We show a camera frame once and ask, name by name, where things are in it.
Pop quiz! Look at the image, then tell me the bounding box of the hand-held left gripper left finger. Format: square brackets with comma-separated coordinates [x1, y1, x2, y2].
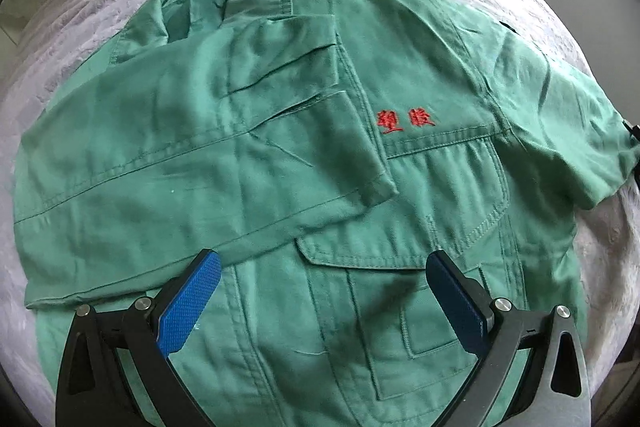
[55, 248, 223, 427]

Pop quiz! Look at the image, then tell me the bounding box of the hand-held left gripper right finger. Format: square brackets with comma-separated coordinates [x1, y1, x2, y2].
[425, 249, 593, 427]

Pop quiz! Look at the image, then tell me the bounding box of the green work jacket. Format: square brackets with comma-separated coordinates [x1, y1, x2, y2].
[14, 0, 638, 427]

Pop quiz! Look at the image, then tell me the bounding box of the purple plush blanket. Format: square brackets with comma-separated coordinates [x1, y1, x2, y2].
[0, 0, 640, 413]

